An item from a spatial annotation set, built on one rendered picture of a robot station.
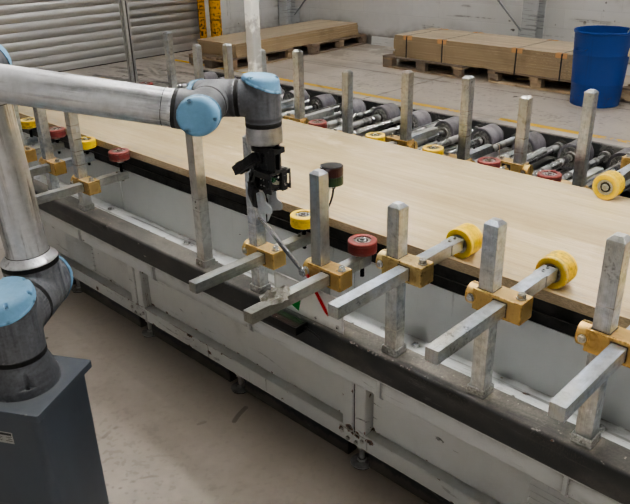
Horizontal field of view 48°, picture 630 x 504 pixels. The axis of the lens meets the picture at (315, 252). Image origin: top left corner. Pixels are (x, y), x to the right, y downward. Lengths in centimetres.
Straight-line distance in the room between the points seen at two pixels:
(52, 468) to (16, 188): 73
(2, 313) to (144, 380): 125
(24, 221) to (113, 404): 115
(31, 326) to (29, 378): 14
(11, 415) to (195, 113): 89
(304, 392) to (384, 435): 37
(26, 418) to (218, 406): 106
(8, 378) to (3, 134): 61
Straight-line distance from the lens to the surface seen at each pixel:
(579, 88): 742
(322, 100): 378
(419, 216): 209
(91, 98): 166
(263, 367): 270
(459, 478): 226
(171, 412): 283
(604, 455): 159
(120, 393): 298
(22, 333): 191
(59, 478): 209
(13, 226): 199
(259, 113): 171
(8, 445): 206
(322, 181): 177
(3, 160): 193
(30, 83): 170
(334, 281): 182
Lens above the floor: 169
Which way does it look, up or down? 25 degrees down
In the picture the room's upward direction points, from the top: 1 degrees counter-clockwise
